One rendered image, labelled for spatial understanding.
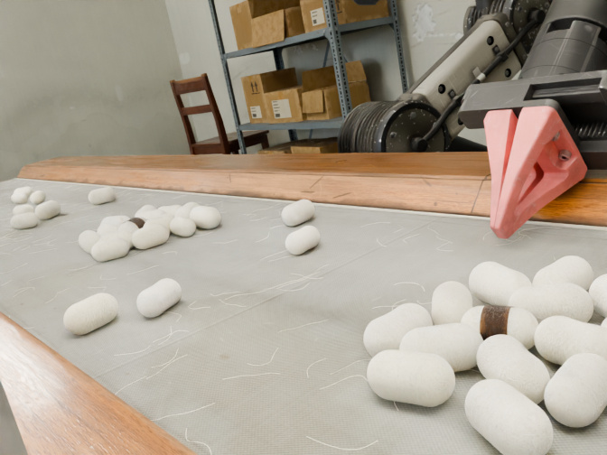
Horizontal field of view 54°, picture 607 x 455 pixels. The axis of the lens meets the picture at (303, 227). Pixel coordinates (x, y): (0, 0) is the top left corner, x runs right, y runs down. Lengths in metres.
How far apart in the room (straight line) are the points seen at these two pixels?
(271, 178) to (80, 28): 4.54
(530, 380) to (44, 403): 0.19
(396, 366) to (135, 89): 5.02
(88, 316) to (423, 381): 0.23
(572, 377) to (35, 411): 0.20
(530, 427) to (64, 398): 0.18
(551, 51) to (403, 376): 0.27
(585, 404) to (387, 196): 0.34
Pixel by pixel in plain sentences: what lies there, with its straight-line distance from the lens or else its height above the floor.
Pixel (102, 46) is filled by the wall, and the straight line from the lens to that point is 5.17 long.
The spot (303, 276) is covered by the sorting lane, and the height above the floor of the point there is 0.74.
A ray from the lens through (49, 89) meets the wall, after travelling 5.03.
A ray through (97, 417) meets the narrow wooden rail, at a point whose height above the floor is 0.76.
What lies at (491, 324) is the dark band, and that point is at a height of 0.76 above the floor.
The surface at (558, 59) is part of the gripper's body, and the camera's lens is 0.44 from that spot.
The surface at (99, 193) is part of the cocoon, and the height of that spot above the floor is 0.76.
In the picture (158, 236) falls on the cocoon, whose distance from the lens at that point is 0.56.
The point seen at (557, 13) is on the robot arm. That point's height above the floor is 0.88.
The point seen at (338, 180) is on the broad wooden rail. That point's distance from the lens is 0.58.
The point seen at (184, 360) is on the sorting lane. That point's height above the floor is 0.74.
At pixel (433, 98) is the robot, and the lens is 0.91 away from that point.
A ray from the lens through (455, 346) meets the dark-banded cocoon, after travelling 0.26.
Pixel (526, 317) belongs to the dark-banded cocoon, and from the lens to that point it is 0.27.
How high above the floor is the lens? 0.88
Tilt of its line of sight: 16 degrees down
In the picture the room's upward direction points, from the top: 11 degrees counter-clockwise
